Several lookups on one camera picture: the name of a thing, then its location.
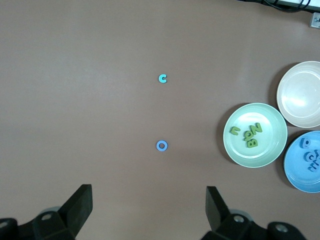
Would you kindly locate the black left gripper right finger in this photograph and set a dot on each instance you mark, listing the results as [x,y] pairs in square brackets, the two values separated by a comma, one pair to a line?
[217,215]

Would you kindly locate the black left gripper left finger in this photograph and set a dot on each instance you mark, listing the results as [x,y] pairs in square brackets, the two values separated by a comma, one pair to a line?
[75,210]

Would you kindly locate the green foam capital letter B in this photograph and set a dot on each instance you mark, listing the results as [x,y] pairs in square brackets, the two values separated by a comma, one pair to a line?
[251,143]

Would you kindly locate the green foam capital letter N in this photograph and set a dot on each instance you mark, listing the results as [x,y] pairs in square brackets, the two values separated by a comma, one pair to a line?
[256,128]

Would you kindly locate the blue foam letter x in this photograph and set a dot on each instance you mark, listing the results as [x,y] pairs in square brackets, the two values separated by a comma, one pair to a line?
[314,165]

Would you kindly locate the blue foam letter p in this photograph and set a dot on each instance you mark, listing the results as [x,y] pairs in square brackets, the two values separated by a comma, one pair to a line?
[307,146]

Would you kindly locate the green plate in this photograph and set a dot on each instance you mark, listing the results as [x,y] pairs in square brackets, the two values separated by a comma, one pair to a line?
[240,152]

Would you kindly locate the blue plate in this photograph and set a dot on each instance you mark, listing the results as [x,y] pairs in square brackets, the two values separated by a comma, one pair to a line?
[297,175]

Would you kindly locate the blue foam letter o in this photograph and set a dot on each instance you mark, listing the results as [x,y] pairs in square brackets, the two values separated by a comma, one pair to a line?
[158,145]

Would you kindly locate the brown table cover sheet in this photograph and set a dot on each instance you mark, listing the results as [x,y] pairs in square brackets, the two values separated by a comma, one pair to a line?
[100,100]

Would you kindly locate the beige plate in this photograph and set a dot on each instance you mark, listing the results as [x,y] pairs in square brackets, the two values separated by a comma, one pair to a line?
[300,95]

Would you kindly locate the teal foam letter c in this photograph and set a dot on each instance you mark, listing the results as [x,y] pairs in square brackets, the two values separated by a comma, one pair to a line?
[160,78]

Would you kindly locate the metal table edge bracket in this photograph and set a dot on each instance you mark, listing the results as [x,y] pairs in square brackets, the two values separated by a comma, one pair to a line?
[315,20]

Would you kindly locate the metal table edge rail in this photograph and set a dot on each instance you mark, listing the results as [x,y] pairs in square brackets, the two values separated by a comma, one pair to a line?
[291,2]

